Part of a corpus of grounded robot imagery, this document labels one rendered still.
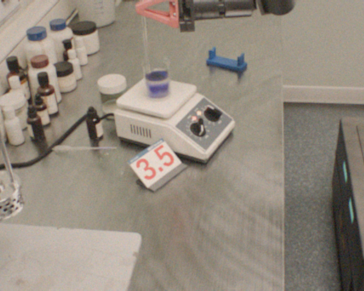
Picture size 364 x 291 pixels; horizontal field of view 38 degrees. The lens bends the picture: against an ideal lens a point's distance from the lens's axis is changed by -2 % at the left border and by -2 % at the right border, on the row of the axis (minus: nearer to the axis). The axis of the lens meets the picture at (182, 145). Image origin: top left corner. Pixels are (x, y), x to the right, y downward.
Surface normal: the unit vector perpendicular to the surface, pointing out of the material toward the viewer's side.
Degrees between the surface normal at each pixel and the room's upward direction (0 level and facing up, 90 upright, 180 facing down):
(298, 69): 90
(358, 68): 90
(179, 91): 0
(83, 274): 0
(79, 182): 0
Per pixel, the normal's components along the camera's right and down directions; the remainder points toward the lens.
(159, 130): -0.48, 0.52
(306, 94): -0.14, 0.57
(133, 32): -0.06, -0.82
